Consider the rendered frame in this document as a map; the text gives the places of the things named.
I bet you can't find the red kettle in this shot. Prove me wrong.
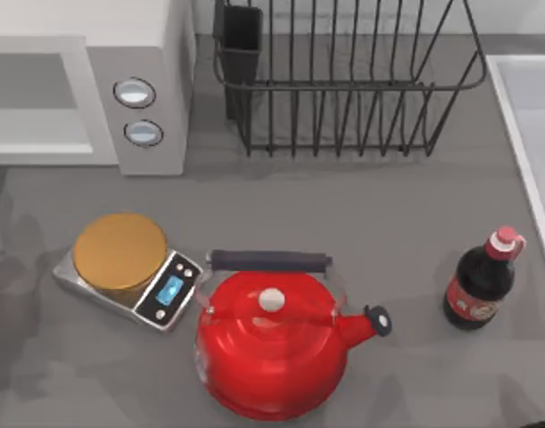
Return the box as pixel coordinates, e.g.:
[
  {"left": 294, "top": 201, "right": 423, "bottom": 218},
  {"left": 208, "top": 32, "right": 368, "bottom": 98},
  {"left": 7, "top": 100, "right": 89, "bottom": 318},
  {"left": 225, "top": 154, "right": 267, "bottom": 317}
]
[{"left": 193, "top": 249, "right": 393, "bottom": 423}]

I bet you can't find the round microwave knob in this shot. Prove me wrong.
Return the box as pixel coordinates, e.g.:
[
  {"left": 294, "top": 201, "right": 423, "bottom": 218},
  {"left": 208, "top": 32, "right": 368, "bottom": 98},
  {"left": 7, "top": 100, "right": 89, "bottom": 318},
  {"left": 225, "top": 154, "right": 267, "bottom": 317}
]
[
  {"left": 112, "top": 77, "right": 157, "bottom": 111},
  {"left": 122, "top": 119, "right": 165, "bottom": 148}
]

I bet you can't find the silver kitchen scale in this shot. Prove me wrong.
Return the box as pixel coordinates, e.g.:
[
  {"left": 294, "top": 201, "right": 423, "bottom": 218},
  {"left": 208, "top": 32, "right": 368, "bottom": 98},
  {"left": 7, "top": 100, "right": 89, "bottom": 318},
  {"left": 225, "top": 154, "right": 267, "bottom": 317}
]
[{"left": 52, "top": 212, "right": 203, "bottom": 333}]

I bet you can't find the black cutlery holder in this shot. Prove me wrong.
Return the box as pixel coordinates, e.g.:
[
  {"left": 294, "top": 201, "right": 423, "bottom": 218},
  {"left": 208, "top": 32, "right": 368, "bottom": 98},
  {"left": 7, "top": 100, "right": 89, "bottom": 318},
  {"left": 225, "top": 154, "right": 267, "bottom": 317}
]
[{"left": 212, "top": 0, "right": 264, "bottom": 120}]

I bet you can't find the dark bottle with red label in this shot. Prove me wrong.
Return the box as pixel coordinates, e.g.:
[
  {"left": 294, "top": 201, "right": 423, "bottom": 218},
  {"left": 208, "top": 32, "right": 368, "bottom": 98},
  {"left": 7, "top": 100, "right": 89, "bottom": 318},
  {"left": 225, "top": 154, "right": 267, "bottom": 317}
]
[{"left": 442, "top": 226, "right": 527, "bottom": 332}]

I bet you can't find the pale microwave oven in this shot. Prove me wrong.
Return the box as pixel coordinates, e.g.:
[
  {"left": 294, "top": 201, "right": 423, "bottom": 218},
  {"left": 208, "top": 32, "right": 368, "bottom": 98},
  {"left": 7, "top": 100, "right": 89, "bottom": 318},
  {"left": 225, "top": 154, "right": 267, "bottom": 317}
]
[{"left": 0, "top": 0, "right": 197, "bottom": 177}]

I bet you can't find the black wire dish rack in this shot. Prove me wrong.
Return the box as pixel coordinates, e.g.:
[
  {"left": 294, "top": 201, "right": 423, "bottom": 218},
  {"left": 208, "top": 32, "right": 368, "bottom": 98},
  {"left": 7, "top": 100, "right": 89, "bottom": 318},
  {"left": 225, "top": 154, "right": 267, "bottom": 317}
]
[{"left": 212, "top": 0, "right": 488, "bottom": 159}]

